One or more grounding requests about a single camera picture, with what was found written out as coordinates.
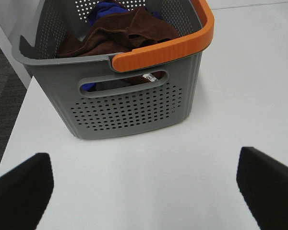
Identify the blue towel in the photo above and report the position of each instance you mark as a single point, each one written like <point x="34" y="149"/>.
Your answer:
<point x="104" y="9"/>

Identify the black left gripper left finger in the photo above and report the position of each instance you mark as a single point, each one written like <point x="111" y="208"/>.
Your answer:
<point x="25" y="192"/>

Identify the brown towel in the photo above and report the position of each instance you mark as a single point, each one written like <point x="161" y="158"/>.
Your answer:
<point x="118" y="32"/>

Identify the grey perforated laundry basket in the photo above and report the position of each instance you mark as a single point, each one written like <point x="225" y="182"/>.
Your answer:
<point x="138" y="91"/>

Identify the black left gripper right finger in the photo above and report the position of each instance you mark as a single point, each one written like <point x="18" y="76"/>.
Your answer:
<point x="263" y="183"/>

